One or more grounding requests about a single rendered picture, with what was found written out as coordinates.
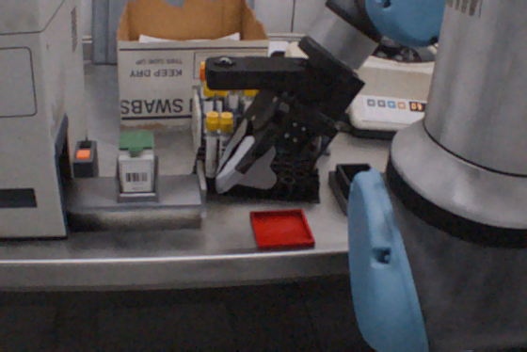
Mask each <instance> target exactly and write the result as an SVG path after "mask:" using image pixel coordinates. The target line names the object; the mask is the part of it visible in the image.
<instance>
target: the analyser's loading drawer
mask: <svg viewBox="0 0 527 352"><path fill-rule="evenodd" d="M154 181H155V194H137V195H122V194H121V189H120V166H119V157H117V164H116V172H115V176H107V177H78V178H60V182H61V188H62V194H63V200H64V205H65V212H66V214H87V213H99V214H107V213H128V212H149V211H154V212H172V211H195V210H200V216H201V217H206V201H207V187H206V182H205V175H204V169H203V164H202V161H198V169H197V174H169V175H159V171H158V155H156V156H155V171H154Z"/></svg>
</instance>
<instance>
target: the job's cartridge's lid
mask: <svg viewBox="0 0 527 352"><path fill-rule="evenodd" d="M119 150H129V152H143V150H152V132H121V133H120V145H119Z"/></svg>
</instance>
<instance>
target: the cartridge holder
mask: <svg viewBox="0 0 527 352"><path fill-rule="evenodd" d="M370 169H372V167H371V166H370V164H369V163H365V164H336V166H335V170H330V171H329V173H328V178H329V180H330V182H331V184H332V188H333V190H334V192H335V194H336V196H337V198H338V200H339V202H340V204H341V205H342V207H343V210H344V212H345V213H346V214H347V215H348V203H349V194H350V188H351V184H352V183H353V180H354V178H355V176H356V175H357V174H358V173H360V172H361V171H369V170H370Z"/></svg>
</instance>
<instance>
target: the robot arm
mask: <svg viewBox="0 0 527 352"><path fill-rule="evenodd" d="M305 30H306V35H307V36H308V37H306V36H304V37H303V38H302V39H301V40H300V41H299V43H298V44H297V48H299V49H300V50H301V51H302V52H303V53H304V54H305V55H306V56H307V57H308V59H307V60H305V61H304V60H303V58H302V57H239V56H208V57H207V58H206V60H205V67H204V76H205V80H206V82H205V84H206V87H207V88H208V89H209V90H211V91H230V90H231V91H233V90H259V91H258V92H257V94H255V96H254V98H253V100H252V102H251V103H250V104H249V106H248V107H247V109H246V110H245V112H244V113H243V115H242V116H241V118H240V120H239V121H238V123H237V125H236V127H235V129H234V131H233V133H232V136H231V138H230V140H229V142H228V143H229V144H228V146H227V148H226V150H225V151H224V154H223V156H222V158H221V160H220V163H219V166H218V168H217V171H216V192H217V193H222V192H224V191H226V190H228V189H229V188H231V187H232V186H233V185H234V184H245V185H250V186H254V187H259V188H264V189H266V188H269V187H271V186H273V185H274V183H275V182H276V180H277V177H276V175H275V174H274V172H273V171H272V169H271V168H270V165H271V160H272V159H273V157H274V156H275V154H276V148H275V146H274V143H277V144H279V145H281V146H282V147H283V149H285V150H286V151H288V152H291V153H293V154H295V155H298V156H299V157H300V158H302V159H304V160H306V161H308V162H310V163H312V164H315V163H316V161H317V160H319V158H320V157H321V156H322V155H323V153H324V152H325V151H326V149H327V148H328V145H329V144H330V143H331V141H332V140H333V139H334V137H335V136H336V135H337V134H338V133H339V132H340V131H341V130H340V129H339V127H338V126H337V121H338V120H339V119H340V117H341V116H342V115H343V114H344V113H345V112H346V109H347V108H348V106H349V105H351V103H352V102H353V101H354V99H355V98H356V97H358V95H359V92H360V91H361V90H362V88H363V87H364V86H365V84H366V83H365V82H364V81H362V80H361V79H359V75H358V74H357V73H356V72H354V71H353V70H360V68H361V67H362V65H363V64H364V63H365V61H366V60H367V59H368V58H369V57H370V54H371V53H372V52H373V51H374V50H375V49H376V46H377V45H378V44H379V43H380V42H381V41H382V38H384V37H386V38H388V39H389V40H392V41H393V42H396V43H399V44H402V45H404V46H406V47H411V48H423V49H424V48H428V47H430V46H434V45H436V44H438V49H437V52H436V59H435V63H434V66H433V67H434V70H433V72H432V76H431V79H432V80H431V83H430V87H429V93H428V97H427V101H426V103H425V104H426V107H425V110H424V114H423V117H422V118H421V119H419V120H416V121H415V122H413V123H411V124H410V125H407V126H406V127H404V128H403V129H401V130H400V131H399V132H398V133H397V134H396V136H395V137H394V139H393V141H392V143H391V147H390V156H389V161H388V165H387V168H386V171H385V172H378V169H374V168H372V169H370V170H369V171H361V172H360V173H358V174H357V175H356V176H355V178H354V180H353V183H352V184H351V188H350V194H349V203H348V239H347V242H348V256H349V266H350V274H351V276H350V282H351V288H352V294H353V299H354V301H353V304H354V309H355V312H356V316H357V318H358V319H357V322H358V325H359V329H360V331H361V335H362V337H363V338H364V340H365V341H366V343H367V344H368V345H369V346H371V347H373V348H374V350H376V351H379V352H466V351H473V352H527V0H327V1H326V4H324V5H323V6H322V8H321V9H320V10H319V11H318V13H317V15H316V16H315V18H314V19H313V20H312V22H311V23H310V24H309V26H308V27H307V29H305ZM321 135H325V136H326V137H328V140H327V143H326V145H325V146H324V147H323V149H322V150H321V151H320V152H319V153H318V154H317V155H315V154H313V152H314V151H315V150H316V148H317V146H316V144H315V142H314V140H315V139H316V138H317V137H318V138H320V136H321ZM307 150H308V151H307Z"/></svg>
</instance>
